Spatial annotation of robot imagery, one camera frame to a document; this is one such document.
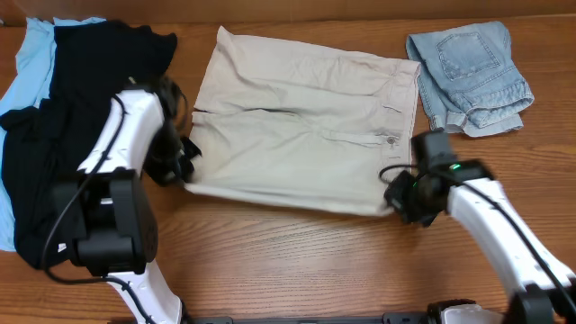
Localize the light blue t-shirt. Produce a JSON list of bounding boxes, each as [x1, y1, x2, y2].
[[1, 17, 106, 252]]

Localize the black t-shirt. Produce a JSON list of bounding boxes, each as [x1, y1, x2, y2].
[[1, 21, 177, 269]]

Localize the beige shorts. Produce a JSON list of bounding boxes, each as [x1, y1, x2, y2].
[[186, 29, 419, 216]]

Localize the folded light blue jeans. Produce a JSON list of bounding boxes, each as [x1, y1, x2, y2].
[[406, 21, 535, 138]]

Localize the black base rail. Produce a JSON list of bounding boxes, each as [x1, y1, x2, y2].
[[181, 312, 435, 324]]

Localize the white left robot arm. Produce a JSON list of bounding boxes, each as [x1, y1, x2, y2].
[[40, 76, 202, 323]]

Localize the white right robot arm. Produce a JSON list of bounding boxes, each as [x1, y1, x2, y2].
[[382, 130, 575, 324]]

